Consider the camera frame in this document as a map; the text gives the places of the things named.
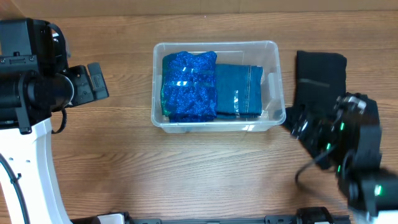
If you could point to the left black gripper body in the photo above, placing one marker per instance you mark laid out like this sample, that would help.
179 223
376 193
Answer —
82 87

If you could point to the blue sequin cloth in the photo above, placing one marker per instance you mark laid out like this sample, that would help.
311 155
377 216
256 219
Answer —
188 92

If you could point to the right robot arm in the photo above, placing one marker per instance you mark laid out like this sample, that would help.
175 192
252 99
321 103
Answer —
348 140

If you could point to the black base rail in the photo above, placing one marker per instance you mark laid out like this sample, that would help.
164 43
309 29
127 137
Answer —
309 215

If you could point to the large black folded garment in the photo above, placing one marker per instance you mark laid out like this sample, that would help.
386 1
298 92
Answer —
320 79

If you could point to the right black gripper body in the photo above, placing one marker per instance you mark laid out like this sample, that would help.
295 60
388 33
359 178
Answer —
305 125

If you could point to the blue denim jeans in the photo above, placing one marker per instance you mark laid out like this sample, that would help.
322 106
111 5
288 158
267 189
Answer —
238 91

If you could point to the black folded garment right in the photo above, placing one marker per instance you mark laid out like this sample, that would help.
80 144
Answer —
364 106

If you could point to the clear plastic storage bin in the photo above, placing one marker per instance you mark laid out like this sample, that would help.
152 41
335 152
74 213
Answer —
263 53

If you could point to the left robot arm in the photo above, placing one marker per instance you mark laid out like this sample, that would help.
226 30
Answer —
36 81

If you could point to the small black garment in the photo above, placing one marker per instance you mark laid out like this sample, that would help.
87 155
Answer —
296 118

